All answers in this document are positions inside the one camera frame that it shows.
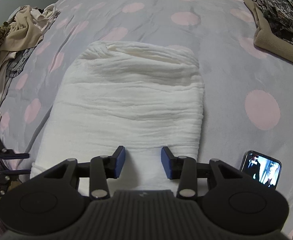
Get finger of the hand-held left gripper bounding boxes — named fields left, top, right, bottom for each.
left=0, top=169, right=31, bottom=201
left=0, top=132, right=30, bottom=160

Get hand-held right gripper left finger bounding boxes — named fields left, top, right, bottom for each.
left=43, top=145, right=126, bottom=201

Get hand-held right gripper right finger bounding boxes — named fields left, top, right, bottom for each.
left=160, top=146, right=242, bottom=201

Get white textured cloth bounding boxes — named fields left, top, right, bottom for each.
left=30, top=40, right=205, bottom=193

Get blue plaid garment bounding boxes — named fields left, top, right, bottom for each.
left=6, top=46, right=37, bottom=78

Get smartphone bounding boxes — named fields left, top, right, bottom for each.
left=241, top=150, right=282, bottom=191

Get pink dotted bed sheet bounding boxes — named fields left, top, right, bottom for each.
left=0, top=0, right=293, bottom=240

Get beige garment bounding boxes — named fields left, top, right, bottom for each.
left=0, top=4, right=55, bottom=53

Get olive fleece cloth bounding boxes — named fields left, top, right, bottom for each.
left=244, top=0, right=293, bottom=68

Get dark floral pants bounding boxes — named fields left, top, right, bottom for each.
left=251, top=0, right=293, bottom=55

